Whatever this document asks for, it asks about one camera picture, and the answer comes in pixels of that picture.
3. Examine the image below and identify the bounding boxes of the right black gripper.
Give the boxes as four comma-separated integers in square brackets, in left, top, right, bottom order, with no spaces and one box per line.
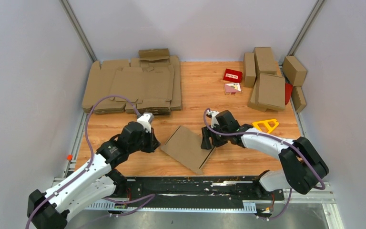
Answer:
[201,124,228,150]

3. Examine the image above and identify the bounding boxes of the brown cardboard box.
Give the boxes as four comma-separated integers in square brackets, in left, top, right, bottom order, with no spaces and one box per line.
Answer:
[161,126,214,175]

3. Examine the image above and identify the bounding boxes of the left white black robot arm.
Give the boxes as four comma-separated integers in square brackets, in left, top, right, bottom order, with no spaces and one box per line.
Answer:
[26,117,160,229]

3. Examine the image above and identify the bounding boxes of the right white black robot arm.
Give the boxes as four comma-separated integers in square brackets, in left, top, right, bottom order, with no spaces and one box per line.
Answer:
[201,108,329,199]

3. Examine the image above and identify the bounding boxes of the red card box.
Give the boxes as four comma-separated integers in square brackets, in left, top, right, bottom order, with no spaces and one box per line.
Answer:
[223,68,243,83]

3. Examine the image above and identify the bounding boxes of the front flat cardboard box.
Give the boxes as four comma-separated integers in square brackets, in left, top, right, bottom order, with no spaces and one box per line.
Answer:
[247,73,285,112]

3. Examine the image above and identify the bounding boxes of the upright narrow cardboard box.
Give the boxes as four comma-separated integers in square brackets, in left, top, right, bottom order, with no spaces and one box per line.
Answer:
[243,52,256,87]

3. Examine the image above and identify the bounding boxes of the rear leaning cardboard box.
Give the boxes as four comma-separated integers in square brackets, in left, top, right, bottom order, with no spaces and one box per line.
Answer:
[254,47,277,76]

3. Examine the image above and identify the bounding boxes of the low right cardboard box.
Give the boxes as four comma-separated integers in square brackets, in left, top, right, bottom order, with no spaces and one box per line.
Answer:
[291,86,306,113]

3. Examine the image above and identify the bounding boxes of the far right cardboard box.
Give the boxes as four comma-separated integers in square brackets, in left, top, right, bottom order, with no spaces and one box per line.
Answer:
[282,56,307,86]

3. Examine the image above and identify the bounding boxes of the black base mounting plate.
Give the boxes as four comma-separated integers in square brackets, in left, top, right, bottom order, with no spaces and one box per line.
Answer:
[109,176,284,209]

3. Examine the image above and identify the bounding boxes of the pink tangram puzzle card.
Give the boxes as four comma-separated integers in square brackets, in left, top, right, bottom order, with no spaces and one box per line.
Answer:
[224,83,242,95]

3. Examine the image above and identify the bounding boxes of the stack of flat cardboard sheets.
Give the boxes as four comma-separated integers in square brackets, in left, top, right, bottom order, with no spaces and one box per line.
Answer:
[81,55,183,115]

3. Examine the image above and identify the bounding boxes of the small folded cardboard pieces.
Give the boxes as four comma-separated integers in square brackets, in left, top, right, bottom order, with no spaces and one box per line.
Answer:
[138,48,170,67]

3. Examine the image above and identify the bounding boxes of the red object behind boxes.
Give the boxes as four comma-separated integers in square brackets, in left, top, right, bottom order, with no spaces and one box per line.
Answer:
[285,83,293,105]

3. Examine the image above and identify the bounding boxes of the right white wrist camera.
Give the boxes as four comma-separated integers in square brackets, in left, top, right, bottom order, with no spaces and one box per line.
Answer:
[207,110,220,122]

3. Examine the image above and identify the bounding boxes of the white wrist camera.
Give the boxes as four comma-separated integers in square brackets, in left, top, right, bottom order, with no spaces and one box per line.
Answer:
[137,113,154,133]
[207,110,220,122]

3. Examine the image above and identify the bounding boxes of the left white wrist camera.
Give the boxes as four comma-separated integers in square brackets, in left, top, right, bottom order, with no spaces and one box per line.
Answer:
[137,113,154,133]

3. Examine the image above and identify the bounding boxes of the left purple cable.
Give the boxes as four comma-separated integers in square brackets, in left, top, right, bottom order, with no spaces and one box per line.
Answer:
[25,95,156,229]

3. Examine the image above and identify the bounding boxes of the yellow plastic triangle frame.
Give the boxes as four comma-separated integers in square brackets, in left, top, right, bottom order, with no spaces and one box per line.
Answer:
[252,119,279,134]

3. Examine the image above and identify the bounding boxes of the aluminium frame rail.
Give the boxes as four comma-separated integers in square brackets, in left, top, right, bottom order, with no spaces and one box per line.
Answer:
[38,177,345,229]

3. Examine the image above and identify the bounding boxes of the left corner aluminium post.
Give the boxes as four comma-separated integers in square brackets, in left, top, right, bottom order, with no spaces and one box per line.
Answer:
[59,0,98,62]

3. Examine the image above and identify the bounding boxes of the corner aluminium post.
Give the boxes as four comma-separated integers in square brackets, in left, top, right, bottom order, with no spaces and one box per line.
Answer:
[59,0,98,62]
[287,0,326,56]

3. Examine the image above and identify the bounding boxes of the right corner aluminium post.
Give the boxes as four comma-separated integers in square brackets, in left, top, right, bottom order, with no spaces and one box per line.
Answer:
[287,0,326,56]

